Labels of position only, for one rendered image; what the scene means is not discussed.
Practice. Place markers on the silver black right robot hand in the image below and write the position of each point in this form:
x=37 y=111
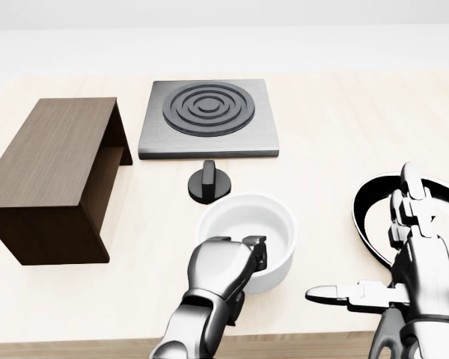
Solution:
x=426 y=269

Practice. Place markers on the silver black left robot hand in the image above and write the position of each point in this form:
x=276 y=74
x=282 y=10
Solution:
x=219 y=265

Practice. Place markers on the white bowl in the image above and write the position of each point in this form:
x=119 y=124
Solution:
x=280 y=239

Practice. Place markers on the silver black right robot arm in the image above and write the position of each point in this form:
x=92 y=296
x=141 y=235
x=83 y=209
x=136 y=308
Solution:
x=419 y=336

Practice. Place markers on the dark brown wooden cabinet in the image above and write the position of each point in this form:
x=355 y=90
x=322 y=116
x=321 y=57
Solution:
x=48 y=157

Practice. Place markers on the black frying pan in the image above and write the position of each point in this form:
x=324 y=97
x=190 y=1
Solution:
x=363 y=220

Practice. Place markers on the round black stove knob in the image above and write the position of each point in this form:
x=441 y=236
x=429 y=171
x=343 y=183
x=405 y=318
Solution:
x=209 y=183

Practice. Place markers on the flat dark stove plate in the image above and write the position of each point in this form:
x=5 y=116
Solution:
x=209 y=138

